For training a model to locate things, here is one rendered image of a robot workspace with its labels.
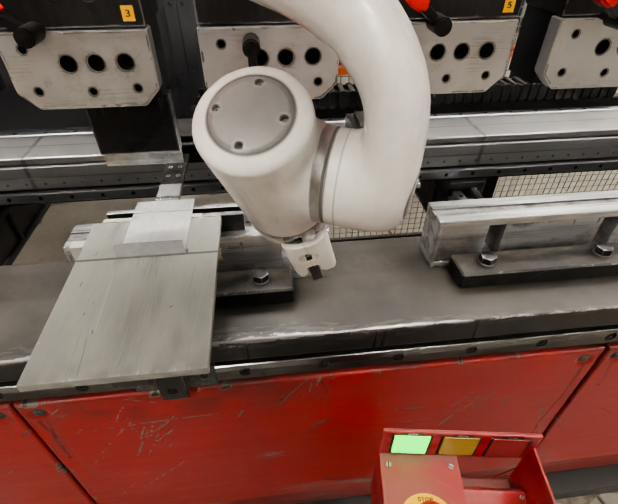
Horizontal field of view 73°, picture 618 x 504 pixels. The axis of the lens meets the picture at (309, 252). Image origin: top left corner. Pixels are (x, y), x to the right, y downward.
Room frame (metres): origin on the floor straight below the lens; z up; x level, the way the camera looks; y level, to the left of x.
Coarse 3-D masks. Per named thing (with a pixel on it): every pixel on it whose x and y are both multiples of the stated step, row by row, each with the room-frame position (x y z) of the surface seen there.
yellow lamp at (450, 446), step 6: (444, 438) 0.25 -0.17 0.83; (450, 438) 0.25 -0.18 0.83; (456, 438) 0.25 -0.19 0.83; (462, 438) 0.25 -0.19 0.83; (468, 438) 0.25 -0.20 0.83; (474, 438) 0.25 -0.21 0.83; (444, 444) 0.25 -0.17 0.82; (450, 444) 0.25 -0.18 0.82; (456, 444) 0.25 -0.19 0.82; (462, 444) 0.25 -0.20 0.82; (468, 444) 0.25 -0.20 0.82; (474, 444) 0.25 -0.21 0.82; (444, 450) 0.25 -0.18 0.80; (450, 450) 0.25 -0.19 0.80; (456, 450) 0.25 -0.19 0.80; (462, 450) 0.25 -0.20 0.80; (468, 450) 0.25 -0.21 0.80
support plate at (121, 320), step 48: (96, 240) 0.44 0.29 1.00; (192, 240) 0.44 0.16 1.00; (96, 288) 0.35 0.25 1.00; (144, 288) 0.35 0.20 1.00; (192, 288) 0.35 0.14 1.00; (48, 336) 0.28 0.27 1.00; (96, 336) 0.28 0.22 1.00; (144, 336) 0.28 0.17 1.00; (192, 336) 0.28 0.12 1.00; (48, 384) 0.22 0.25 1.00
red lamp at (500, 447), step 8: (496, 440) 0.25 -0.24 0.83; (504, 440) 0.25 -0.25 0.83; (512, 440) 0.25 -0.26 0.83; (520, 440) 0.25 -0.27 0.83; (528, 440) 0.25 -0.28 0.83; (496, 448) 0.25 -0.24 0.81; (504, 448) 0.25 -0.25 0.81; (512, 448) 0.25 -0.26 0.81; (520, 448) 0.25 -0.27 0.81; (504, 456) 0.25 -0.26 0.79; (512, 456) 0.25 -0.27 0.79
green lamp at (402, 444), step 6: (396, 438) 0.26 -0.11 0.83; (402, 438) 0.26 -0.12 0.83; (408, 438) 0.26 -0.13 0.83; (414, 438) 0.25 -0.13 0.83; (420, 438) 0.25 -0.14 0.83; (426, 438) 0.25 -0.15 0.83; (396, 444) 0.26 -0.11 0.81; (402, 444) 0.26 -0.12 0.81; (408, 444) 0.26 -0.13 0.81; (414, 444) 0.25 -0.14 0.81; (420, 444) 0.25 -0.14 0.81; (426, 444) 0.25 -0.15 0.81; (396, 450) 0.26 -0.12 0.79; (402, 450) 0.26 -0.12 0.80; (408, 450) 0.26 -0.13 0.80; (414, 450) 0.25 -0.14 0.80; (420, 450) 0.25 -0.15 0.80
